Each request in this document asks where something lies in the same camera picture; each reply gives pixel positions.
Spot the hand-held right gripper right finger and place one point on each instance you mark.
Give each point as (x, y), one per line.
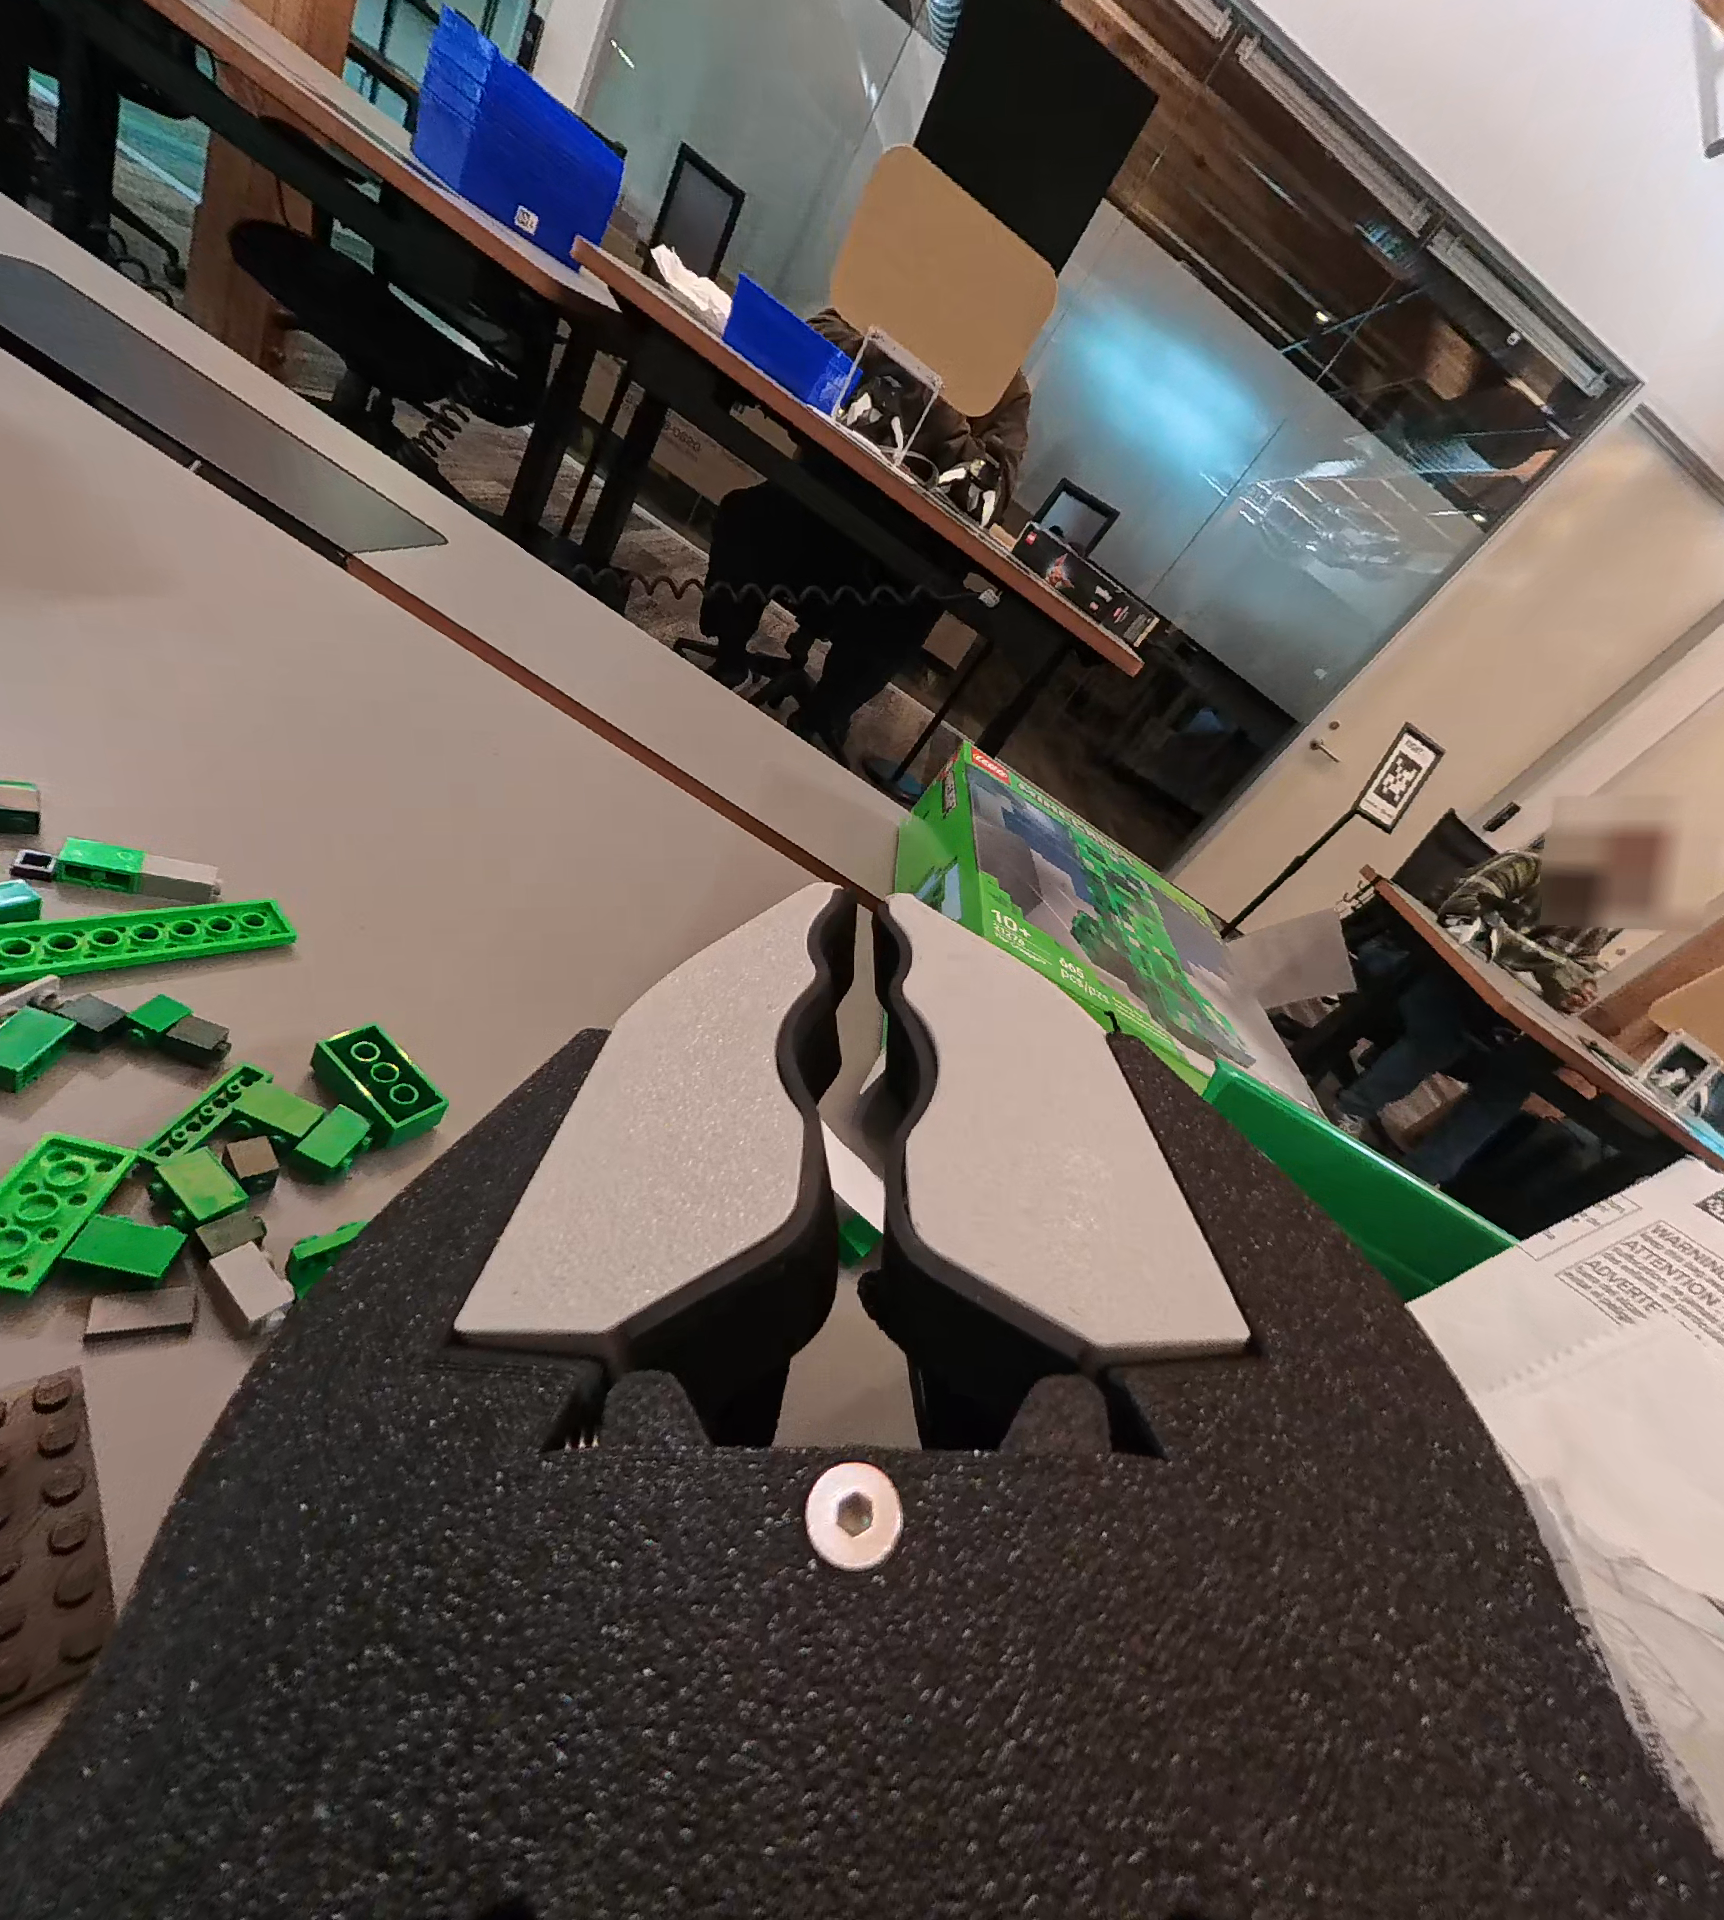
(1057, 1184)

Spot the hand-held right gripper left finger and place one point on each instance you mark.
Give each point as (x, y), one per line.
(652, 1184)

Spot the pile of green bricks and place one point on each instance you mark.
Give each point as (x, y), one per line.
(97, 1110)

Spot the grey desk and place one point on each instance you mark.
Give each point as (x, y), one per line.
(427, 720)

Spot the green plastic bin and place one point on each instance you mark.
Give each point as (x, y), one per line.
(1343, 1184)

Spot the green brick with three holes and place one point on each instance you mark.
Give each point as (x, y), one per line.
(378, 1083)

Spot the green cardboard toy box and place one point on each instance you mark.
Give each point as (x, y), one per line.
(1042, 885)

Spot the black office chair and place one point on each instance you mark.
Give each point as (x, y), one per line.
(802, 585)
(1441, 855)
(353, 314)

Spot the wooden edged work table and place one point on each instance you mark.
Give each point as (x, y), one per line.
(396, 151)
(1537, 1021)
(922, 511)

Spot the printed marker sign on stand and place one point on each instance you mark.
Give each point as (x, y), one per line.
(1398, 776)

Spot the long green plate with holes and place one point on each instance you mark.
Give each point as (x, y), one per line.
(127, 940)

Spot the dark toy box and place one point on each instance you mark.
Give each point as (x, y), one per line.
(1087, 585)

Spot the white printed paper bags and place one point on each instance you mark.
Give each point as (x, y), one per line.
(1673, 1425)

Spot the small black framed screen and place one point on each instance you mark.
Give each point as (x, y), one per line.
(1074, 518)
(697, 211)

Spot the frosted glass door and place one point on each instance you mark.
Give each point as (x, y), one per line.
(1523, 645)

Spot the dark brown studded plate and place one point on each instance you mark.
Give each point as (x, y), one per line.
(31, 1545)

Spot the clear acrylic stand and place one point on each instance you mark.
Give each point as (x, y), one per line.
(893, 383)

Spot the blue plastic bin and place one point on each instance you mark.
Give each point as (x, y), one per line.
(786, 344)

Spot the white crumpled paper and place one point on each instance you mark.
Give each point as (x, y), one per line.
(691, 289)

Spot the stack of blue bins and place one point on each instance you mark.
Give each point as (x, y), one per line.
(516, 134)

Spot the wooden post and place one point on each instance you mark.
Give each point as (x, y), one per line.
(262, 194)

